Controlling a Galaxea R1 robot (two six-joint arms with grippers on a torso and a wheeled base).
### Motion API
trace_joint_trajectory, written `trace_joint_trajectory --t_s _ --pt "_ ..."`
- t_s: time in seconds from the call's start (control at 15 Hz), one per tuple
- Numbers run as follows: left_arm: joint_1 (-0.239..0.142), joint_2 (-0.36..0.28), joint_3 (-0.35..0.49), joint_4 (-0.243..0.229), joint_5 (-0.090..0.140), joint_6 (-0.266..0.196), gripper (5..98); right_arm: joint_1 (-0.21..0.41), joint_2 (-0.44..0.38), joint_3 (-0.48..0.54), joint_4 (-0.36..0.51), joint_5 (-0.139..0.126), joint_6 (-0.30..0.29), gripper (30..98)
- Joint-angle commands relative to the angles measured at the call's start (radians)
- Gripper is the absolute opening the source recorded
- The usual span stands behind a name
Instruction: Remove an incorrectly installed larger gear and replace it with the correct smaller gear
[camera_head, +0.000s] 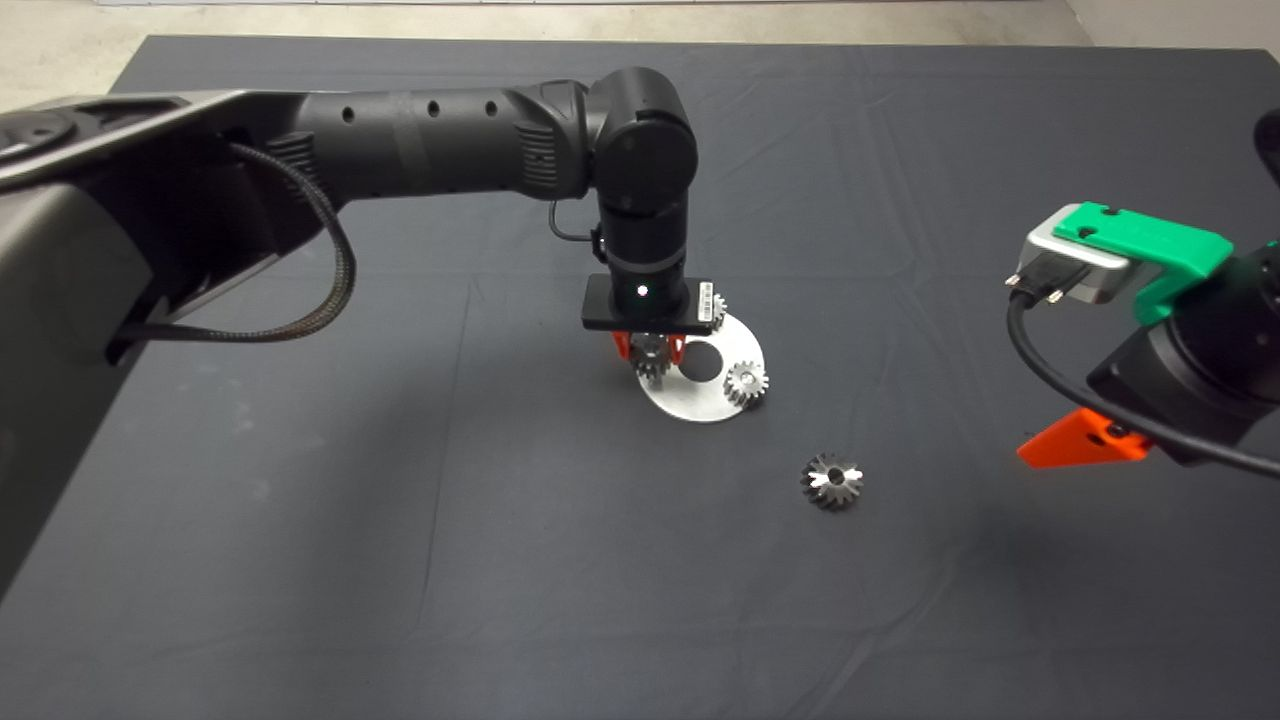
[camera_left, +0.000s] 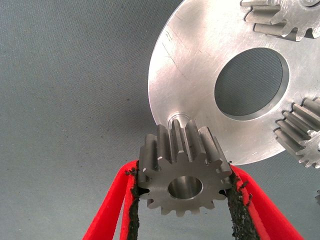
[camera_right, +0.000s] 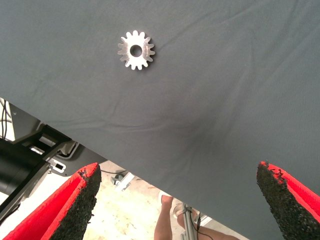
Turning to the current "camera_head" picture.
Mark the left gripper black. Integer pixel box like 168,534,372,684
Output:
581,274,718,367

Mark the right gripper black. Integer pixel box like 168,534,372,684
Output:
1016,328,1263,470

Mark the large dark steel gear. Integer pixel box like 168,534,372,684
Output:
800,452,866,512

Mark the round metal plate with hole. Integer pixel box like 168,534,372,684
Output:
636,312,768,425

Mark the dark grey table cloth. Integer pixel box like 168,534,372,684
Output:
0,35,1280,720

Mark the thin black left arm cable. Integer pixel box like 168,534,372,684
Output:
547,198,603,244

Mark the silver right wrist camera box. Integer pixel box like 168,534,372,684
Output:
1022,207,1136,306

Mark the thick black right camera cable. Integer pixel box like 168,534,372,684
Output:
1005,268,1280,479

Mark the green right wrist camera mount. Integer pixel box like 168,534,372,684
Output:
1055,202,1236,326

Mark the braided black left arm cable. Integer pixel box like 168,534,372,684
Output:
120,140,358,344

